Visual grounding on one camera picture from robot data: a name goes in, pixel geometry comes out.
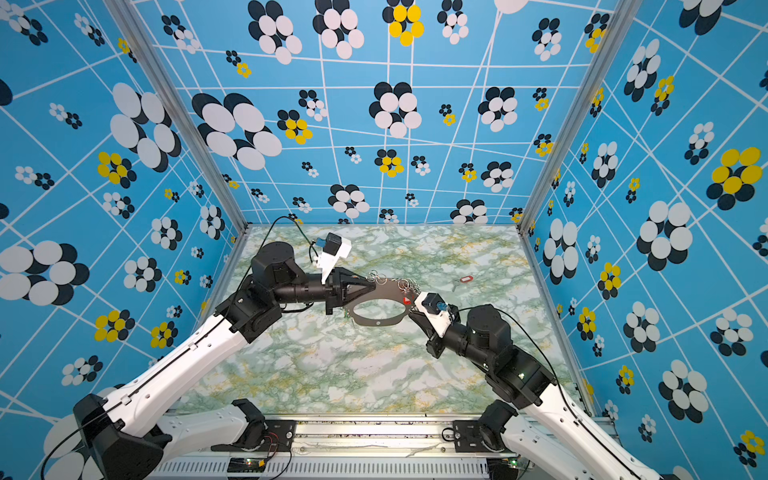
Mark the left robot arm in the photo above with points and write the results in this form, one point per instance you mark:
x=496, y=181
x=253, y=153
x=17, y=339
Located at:
x=130, y=432

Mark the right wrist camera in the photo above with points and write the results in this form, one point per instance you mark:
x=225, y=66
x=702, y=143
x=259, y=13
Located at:
x=434, y=303

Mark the left corner aluminium post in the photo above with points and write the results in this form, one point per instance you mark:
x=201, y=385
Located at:
x=158, y=76

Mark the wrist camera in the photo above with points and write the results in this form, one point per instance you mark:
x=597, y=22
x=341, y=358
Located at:
x=333, y=248
x=434, y=303

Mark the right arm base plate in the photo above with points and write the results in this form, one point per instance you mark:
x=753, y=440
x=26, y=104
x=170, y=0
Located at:
x=468, y=438

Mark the aluminium front rail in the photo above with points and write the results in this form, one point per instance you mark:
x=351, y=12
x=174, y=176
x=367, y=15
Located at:
x=380, y=435

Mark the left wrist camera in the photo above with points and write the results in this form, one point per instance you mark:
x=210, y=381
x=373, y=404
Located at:
x=333, y=248

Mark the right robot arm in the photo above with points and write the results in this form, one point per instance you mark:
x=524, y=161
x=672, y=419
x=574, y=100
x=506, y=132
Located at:
x=532, y=416

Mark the right corner aluminium post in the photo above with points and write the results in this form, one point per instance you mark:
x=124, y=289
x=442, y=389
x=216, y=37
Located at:
x=621, y=21

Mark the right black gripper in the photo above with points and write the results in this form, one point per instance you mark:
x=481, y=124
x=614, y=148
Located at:
x=435, y=342

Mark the corner aluminium post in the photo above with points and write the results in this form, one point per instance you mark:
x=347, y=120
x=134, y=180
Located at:
x=158, y=76
x=621, y=21

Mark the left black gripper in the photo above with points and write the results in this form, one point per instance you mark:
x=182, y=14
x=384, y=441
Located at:
x=336, y=287

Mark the grey metal key ring plate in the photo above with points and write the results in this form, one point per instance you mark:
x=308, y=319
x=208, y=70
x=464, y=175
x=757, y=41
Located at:
x=387, y=305

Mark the perforated cable duct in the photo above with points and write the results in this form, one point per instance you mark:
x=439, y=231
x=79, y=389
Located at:
x=323, y=468

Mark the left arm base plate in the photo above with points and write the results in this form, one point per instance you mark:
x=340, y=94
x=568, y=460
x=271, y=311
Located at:
x=273, y=435

